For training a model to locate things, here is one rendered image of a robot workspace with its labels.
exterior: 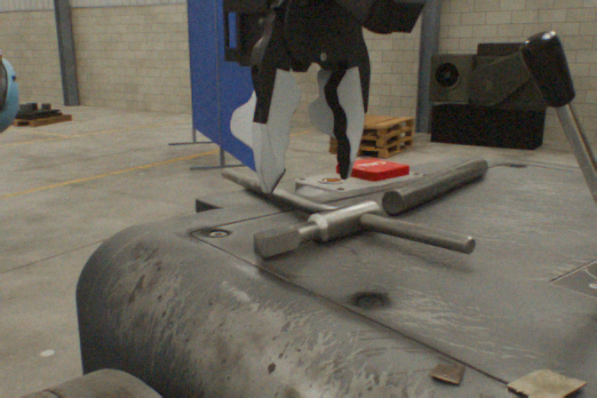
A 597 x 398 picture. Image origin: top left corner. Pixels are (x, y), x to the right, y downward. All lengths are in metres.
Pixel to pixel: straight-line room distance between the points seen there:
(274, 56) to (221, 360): 0.21
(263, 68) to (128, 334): 0.20
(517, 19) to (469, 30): 0.76
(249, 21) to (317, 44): 0.06
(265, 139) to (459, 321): 0.19
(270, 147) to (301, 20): 0.09
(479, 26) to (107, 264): 10.17
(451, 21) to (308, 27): 10.23
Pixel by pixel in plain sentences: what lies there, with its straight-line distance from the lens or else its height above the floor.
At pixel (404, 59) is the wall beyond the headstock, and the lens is 10.93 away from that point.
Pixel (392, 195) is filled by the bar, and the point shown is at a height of 1.27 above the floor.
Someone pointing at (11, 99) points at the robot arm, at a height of 1.32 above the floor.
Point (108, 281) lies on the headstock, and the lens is 0.45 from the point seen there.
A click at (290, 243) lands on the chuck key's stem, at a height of 1.26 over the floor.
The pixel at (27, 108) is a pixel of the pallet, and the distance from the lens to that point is 12.43.
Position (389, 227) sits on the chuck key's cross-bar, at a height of 1.27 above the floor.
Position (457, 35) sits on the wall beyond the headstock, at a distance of 10.61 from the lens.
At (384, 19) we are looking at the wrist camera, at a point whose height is 1.41.
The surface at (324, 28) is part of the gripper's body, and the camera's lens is 0.45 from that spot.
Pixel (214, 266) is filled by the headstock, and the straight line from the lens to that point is 0.39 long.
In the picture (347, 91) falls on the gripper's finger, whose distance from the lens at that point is 0.47.
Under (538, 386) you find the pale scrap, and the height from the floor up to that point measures 1.26.
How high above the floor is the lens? 1.39
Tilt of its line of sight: 14 degrees down
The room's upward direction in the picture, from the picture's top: straight up
